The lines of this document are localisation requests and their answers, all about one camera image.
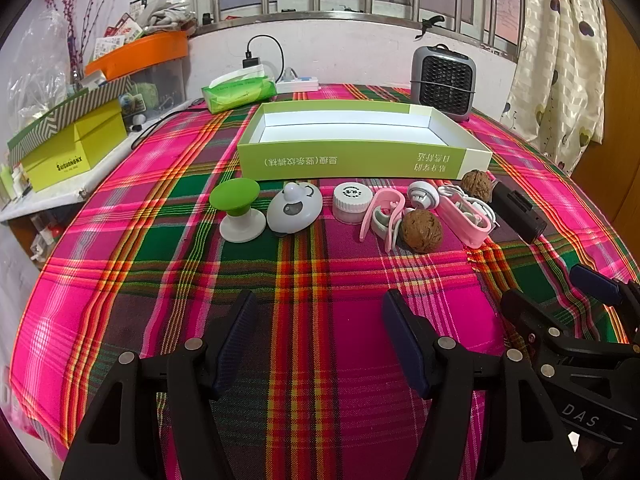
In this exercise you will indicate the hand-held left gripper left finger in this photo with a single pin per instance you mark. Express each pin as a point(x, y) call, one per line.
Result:
point(240, 330)

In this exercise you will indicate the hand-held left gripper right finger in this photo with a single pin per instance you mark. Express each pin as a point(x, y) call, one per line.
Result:
point(400, 340)

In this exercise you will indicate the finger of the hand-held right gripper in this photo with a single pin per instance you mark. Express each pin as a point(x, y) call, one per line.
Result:
point(595, 281)
point(530, 316)

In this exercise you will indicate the black power bank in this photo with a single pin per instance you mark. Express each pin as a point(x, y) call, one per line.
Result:
point(517, 210)

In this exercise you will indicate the brown walnut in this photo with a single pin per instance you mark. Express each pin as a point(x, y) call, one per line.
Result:
point(475, 181)
point(422, 230)

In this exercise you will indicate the white oval night light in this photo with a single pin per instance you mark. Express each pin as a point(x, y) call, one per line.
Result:
point(292, 210)

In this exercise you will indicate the pink clip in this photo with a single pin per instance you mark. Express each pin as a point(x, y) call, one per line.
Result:
point(370, 210)

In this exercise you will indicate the green and white mushroom knob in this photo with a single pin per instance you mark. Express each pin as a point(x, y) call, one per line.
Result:
point(234, 195)

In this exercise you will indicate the white round cap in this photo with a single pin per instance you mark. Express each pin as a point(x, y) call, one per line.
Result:
point(422, 194)

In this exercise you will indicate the small white jar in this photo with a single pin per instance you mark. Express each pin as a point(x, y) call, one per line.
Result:
point(352, 197)

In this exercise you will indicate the green cardboard box tray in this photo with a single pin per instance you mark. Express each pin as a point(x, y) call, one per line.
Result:
point(350, 162)

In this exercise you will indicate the pink green plaid tablecloth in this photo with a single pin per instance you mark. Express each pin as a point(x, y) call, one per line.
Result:
point(320, 270)

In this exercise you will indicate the wooden wardrobe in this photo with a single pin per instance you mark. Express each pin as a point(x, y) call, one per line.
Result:
point(620, 135)

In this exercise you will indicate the cream patterned curtain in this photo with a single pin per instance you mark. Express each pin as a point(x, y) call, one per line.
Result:
point(555, 60)

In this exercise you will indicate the white side table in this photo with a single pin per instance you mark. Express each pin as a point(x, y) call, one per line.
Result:
point(50, 200)

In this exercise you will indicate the green tissue pack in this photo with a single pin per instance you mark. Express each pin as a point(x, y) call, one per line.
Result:
point(240, 92)

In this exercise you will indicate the yellow cardboard box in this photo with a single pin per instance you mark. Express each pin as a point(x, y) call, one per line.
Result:
point(65, 160)

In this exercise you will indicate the grey space heater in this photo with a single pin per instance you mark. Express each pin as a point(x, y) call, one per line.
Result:
point(442, 82)

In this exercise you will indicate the white power strip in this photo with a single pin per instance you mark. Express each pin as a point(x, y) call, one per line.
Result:
point(300, 84)

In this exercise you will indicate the striped cardboard box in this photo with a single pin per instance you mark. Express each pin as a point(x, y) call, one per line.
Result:
point(50, 115)

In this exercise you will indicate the clear bin with orange lid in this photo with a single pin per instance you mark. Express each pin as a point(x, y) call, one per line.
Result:
point(140, 50)

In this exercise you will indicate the metal window railing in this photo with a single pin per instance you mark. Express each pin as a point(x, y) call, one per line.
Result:
point(350, 16)

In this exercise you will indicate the pile of papers and packets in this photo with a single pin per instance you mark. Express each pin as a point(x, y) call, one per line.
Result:
point(160, 10)

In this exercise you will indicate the clear plastic bag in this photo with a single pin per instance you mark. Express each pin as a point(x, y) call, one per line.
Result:
point(40, 60)

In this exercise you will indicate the purple flower branches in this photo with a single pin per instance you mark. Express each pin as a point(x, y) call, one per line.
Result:
point(70, 10)

